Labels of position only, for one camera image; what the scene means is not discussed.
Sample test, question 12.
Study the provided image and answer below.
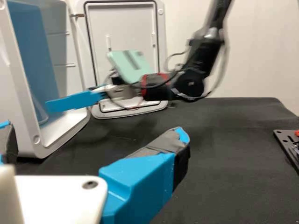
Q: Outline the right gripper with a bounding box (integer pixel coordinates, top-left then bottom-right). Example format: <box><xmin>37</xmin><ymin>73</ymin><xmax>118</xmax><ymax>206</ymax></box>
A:
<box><xmin>44</xmin><ymin>83</ymin><xmax>142</xmax><ymax>113</ymax></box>

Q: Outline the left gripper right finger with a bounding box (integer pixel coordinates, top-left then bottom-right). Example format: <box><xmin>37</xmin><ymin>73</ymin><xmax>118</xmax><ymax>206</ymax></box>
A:
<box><xmin>98</xmin><ymin>126</ymin><xmax>191</xmax><ymax>224</ymax></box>

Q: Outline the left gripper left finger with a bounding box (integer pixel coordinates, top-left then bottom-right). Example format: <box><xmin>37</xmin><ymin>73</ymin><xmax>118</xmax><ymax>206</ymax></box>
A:
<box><xmin>0</xmin><ymin>119</ymin><xmax>19</xmax><ymax>165</ymax></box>

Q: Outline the white box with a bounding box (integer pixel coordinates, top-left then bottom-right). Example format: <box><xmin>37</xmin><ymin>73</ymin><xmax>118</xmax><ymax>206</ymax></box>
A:
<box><xmin>0</xmin><ymin>0</ymin><xmax>91</xmax><ymax>160</ymax></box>

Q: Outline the white box door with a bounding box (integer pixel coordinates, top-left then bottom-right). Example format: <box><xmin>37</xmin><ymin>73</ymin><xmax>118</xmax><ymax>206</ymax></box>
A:
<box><xmin>69</xmin><ymin>0</ymin><xmax>169</xmax><ymax>120</ymax></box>

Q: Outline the black perforated plate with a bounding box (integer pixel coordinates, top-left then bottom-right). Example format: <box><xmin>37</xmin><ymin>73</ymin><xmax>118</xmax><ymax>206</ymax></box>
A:
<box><xmin>272</xmin><ymin>128</ymin><xmax>299</xmax><ymax>175</ymax></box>

